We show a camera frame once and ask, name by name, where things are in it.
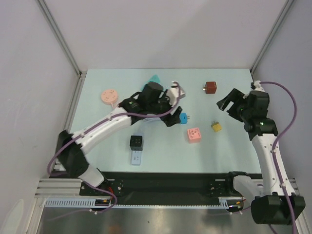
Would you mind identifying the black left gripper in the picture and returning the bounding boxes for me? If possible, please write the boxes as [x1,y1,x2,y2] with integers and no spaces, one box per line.
[147,90,182,127]

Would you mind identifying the pink cube socket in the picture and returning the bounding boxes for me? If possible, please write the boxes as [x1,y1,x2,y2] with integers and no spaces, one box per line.
[187,127,201,143]

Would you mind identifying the teal triangular power strip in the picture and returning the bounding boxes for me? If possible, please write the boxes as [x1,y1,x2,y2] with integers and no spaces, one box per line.
[141,75,163,91]

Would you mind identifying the black cube socket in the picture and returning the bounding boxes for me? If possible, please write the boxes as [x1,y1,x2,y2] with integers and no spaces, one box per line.
[129,135,143,151]

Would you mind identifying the light blue power strip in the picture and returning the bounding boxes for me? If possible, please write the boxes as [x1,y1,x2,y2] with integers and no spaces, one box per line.
[129,133,145,166]

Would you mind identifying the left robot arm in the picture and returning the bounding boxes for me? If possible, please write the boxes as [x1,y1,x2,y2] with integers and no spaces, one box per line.
[51,81,185,195]

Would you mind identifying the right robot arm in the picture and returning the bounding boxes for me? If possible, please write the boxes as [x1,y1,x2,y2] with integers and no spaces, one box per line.
[217,88,306,226]

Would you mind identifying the blue flat plug adapter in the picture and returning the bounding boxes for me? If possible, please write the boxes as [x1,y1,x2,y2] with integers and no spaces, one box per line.
[179,113,190,125]

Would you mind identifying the yellow small plug adapter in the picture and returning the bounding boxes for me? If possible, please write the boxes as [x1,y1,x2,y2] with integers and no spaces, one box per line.
[211,121,222,133]

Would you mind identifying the dark red cube socket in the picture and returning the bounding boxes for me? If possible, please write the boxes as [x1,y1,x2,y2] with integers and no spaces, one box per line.
[202,81,217,94]

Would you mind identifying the pink round power strip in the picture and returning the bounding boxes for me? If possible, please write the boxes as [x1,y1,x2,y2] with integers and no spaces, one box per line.
[100,89,118,105]

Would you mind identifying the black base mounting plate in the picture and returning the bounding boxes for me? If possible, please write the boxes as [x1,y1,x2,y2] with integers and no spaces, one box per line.
[79,171,254,206]

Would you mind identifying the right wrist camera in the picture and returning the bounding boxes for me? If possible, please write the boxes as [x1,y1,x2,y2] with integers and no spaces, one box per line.
[251,80,265,92]

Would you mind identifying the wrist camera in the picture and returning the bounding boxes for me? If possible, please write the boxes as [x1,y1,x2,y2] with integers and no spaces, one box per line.
[167,81,186,106]
[251,80,265,92]

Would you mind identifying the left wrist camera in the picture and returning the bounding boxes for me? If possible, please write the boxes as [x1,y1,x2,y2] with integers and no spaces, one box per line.
[167,81,186,106]

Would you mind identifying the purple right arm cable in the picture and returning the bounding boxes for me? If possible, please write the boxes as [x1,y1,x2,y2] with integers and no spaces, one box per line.
[229,81,298,234]

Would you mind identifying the white slotted cable duct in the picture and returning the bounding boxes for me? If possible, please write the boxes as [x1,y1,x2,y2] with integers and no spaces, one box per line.
[44,196,243,209]

